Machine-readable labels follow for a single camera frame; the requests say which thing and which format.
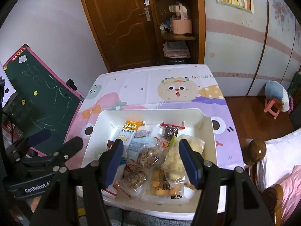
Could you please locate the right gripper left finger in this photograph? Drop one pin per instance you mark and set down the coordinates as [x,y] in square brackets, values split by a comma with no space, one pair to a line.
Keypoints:
[58,205]

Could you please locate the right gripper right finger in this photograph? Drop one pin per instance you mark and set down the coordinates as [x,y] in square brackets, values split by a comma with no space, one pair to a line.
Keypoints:
[244,204]

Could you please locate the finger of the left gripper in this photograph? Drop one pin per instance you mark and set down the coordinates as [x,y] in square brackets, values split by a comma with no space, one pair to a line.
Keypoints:
[20,147]
[66,152]

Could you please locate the red white snack packet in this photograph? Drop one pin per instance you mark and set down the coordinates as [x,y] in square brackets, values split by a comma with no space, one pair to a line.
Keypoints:
[120,184]

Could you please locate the brown chocolate bar packet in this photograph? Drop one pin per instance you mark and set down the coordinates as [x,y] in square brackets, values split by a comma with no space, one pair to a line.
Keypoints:
[110,143]

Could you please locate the oats protein stick packet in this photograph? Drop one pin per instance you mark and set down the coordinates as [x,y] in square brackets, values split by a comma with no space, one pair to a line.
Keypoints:
[128,131]

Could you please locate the large white blue snack bag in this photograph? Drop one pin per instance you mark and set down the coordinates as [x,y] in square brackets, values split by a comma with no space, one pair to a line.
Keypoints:
[138,144]

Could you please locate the nut cluster packet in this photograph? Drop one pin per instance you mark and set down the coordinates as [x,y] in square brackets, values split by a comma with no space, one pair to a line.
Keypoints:
[148,157]

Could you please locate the yellow puff snack bag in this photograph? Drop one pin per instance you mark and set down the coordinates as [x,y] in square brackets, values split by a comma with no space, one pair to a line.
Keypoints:
[195,143]

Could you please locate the white silver snack bag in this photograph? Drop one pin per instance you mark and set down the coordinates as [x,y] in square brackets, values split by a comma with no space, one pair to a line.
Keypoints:
[151,131]

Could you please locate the orange biscuit pack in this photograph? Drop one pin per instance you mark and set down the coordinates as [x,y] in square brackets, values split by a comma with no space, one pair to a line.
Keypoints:
[159,187]

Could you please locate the dark dried fruit packet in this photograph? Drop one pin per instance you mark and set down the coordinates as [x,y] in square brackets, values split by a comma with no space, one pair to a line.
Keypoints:
[170,131]

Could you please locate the green snack packet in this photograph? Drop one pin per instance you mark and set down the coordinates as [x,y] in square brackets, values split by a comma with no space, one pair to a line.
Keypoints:
[172,141]

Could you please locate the pink blanket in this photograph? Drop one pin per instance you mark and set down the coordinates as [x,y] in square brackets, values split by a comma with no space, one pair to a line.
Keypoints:
[291,197]

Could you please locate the wooden bedpost knob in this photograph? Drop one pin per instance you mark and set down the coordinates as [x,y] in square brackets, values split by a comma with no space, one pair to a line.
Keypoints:
[254,152]

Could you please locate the white pillow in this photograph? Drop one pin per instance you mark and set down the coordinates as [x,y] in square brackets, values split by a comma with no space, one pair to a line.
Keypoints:
[282,154]

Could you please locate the white plastic tray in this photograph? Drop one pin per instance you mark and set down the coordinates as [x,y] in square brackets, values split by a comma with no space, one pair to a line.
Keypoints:
[110,122]

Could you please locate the pink plastic stool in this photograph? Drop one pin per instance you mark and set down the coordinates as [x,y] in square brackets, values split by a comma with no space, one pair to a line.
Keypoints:
[273,106]

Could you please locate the cartoon printed tablecloth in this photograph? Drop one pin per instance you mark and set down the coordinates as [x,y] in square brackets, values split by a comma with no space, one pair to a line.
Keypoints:
[162,87]

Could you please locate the brown wooden door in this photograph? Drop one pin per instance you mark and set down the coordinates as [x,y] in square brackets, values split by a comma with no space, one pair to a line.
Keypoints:
[124,32]

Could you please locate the folded towels stack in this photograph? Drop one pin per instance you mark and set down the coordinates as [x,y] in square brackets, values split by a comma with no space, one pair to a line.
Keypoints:
[176,49]

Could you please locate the pastel floral wardrobe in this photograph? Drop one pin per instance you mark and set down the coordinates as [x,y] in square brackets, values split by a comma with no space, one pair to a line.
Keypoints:
[244,51]

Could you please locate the wooden corner shelf unit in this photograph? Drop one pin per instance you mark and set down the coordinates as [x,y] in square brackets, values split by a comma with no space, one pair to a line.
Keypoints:
[160,10]

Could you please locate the pink storage basket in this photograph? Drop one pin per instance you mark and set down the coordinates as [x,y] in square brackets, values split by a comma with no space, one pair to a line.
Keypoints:
[181,22]

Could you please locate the green chalkboard pink frame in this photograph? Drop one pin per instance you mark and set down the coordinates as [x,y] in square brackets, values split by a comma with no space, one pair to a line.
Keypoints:
[43,100]

